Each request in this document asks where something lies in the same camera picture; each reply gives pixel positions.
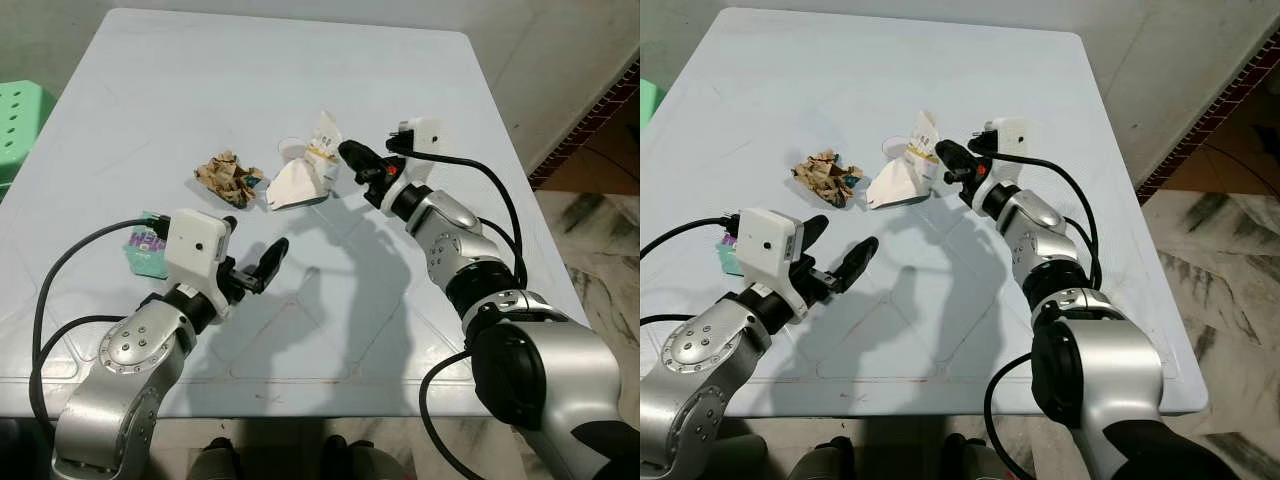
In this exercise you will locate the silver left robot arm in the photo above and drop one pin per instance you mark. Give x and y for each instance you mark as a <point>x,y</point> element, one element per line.
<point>130,350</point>
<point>700,350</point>

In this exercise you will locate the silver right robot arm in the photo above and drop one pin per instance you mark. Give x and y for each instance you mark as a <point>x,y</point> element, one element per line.
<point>560,370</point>
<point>1110,370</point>

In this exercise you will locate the crumpled brown paper ball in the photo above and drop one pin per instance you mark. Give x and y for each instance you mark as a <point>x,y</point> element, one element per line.
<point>825,180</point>
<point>228,180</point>

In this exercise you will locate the teal snack packet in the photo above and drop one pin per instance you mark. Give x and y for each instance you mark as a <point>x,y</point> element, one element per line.
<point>731,255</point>
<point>148,255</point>

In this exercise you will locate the dark robot left leg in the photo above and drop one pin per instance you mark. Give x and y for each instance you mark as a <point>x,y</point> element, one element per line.
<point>215,462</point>
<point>815,462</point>

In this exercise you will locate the dark robot leg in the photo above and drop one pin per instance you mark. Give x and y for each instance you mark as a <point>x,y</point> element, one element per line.
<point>360,460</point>
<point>815,462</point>
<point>968,460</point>
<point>215,462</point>

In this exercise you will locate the green plastic stool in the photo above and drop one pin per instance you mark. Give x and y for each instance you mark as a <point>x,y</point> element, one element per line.
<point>20,125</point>
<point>650,105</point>

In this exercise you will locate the dark robot right leg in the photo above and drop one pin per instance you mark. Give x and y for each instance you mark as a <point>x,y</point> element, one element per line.
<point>360,460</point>
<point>968,460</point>

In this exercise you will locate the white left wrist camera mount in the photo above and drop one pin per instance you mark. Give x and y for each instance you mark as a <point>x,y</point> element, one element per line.
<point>765,245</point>
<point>195,245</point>

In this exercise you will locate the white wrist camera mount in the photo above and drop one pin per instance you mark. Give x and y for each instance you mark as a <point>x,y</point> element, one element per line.
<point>1012,135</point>
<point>425,135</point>
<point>195,245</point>
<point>765,245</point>

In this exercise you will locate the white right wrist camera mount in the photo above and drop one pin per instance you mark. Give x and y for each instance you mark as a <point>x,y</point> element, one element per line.
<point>1012,135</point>
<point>425,135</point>

